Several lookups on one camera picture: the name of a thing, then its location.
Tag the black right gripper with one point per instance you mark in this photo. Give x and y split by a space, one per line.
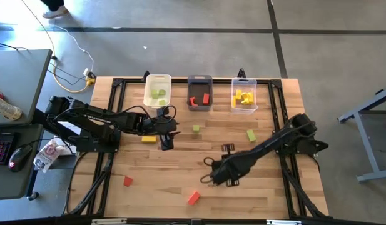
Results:
230 168

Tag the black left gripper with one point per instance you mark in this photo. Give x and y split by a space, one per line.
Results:
161 126

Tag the green rectangular block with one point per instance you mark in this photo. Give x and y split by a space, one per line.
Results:
251 135

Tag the light green block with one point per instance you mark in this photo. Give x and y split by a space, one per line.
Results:
162 102

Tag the red arch block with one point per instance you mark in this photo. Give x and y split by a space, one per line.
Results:
193 102

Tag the red-orange rectangular block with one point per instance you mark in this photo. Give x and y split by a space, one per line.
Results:
193 198

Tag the long yellow block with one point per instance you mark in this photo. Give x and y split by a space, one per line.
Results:
251 97

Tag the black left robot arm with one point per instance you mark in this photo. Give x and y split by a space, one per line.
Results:
95 117

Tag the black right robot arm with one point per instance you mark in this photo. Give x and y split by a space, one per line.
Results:
267 145

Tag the grey plastic bin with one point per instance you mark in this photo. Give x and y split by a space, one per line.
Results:
197 89

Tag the clear plastic bin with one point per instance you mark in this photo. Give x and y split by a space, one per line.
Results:
244 110

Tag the white plastic bin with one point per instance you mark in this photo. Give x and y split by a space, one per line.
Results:
155 82

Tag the white label strip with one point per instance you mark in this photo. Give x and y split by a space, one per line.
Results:
283 222
108 221

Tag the yellow plug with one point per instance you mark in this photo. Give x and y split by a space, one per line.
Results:
90 82

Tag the white bag with lettering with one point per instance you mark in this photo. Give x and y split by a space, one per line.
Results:
69 127

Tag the white power adapter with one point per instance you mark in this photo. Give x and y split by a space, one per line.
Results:
87 72

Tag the printed snack bag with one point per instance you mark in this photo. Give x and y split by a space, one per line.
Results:
47 154

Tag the black desk leg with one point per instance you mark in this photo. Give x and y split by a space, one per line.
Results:
39 117

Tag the black caster wheel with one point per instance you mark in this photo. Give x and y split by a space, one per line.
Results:
33 196

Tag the black computer mouse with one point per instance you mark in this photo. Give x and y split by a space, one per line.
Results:
20 157

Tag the grey desk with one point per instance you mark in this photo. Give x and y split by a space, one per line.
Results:
20 78

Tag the dark desk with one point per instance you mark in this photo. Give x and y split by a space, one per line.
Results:
11 181

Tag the cream plastic bottle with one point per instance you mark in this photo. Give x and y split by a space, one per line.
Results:
5 108

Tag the black backlit keyboard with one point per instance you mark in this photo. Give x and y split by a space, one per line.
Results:
2 148

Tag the person's shoe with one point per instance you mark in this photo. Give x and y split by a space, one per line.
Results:
55 13

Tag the person's leg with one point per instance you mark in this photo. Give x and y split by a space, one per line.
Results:
53 3

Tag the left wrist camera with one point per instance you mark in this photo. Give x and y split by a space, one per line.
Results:
163 111

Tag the black aluminium table frame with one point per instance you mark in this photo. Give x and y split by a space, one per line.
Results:
180 80

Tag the black frame clamp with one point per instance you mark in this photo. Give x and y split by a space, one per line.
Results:
145 75
241 73

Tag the grey metal table frame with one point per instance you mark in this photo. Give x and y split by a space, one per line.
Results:
371 147

